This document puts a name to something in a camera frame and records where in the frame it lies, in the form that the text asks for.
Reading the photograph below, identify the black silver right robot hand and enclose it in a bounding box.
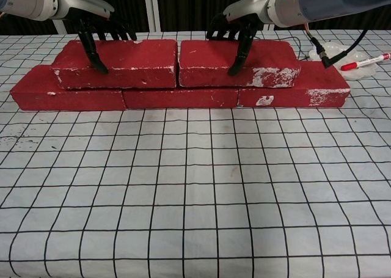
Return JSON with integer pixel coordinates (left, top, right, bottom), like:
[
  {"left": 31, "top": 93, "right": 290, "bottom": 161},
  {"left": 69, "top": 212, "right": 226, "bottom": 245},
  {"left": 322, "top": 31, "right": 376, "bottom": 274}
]
[{"left": 205, "top": 0, "right": 274, "bottom": 76}]

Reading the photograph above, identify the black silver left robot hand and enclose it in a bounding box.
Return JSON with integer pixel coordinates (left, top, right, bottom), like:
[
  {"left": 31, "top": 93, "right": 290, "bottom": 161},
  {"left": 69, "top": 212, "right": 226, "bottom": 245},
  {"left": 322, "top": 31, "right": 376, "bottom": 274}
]
[{"left": 51, "top": 0, "right": 137, "bottom": 75}]

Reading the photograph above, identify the red brick white scuffed corner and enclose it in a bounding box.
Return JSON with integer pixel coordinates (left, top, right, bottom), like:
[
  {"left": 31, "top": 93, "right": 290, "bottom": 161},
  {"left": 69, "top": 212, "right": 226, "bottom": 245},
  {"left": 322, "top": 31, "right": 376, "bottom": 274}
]
[{"left": 178, "top": 39, "right": 301, "bottom": 88}]

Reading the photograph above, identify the red foam brick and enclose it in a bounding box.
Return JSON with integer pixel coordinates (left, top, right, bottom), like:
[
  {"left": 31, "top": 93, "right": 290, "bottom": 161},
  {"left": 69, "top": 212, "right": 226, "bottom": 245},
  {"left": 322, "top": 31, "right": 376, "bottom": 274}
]
[
  {"left": 50, "top": 39, "right": 178, "bottom": 91},
  {"left": 122, "top": 87, "right": 239, "bottom": 109},
  {"left": 10, "top": 64, "right": 128, "bottom": 111}
]

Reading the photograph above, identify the red brick white curl mark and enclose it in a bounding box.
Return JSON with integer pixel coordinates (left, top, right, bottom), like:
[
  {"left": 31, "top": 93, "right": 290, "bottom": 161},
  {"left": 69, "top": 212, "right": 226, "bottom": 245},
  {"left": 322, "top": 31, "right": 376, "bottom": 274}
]
[{"left": 237, "top": 60, "right": 351, "bottom": 108}]

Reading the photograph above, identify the red white marker pen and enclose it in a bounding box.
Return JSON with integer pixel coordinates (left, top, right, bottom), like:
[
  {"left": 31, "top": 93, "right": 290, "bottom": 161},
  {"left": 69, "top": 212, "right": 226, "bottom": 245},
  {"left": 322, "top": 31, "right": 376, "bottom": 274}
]
[{"left": 340, "top": 53, "right": 391, "bottom": 71}]

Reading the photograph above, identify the white plastic paint palette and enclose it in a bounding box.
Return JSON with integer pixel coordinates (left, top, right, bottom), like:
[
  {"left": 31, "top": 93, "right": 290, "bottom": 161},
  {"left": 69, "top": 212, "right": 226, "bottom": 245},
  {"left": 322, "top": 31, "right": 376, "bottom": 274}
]
[{"left": 307, "top": 42, "right": 377, "bottom": 80}]

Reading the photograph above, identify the white black grid tablecloth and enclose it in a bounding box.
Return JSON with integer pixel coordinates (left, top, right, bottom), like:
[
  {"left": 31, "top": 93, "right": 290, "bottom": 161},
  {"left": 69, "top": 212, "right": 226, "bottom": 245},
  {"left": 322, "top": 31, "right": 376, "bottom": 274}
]
[{"left": 0, "top": 29, "right": 391, "bottom": 278}]

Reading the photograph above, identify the black arm cable with plug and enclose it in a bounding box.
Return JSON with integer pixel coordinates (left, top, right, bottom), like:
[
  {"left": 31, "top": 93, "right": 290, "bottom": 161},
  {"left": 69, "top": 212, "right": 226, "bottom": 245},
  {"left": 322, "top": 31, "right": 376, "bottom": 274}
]
[{"left": 305, "top": 23, "right": 369, "bottom": 68}]

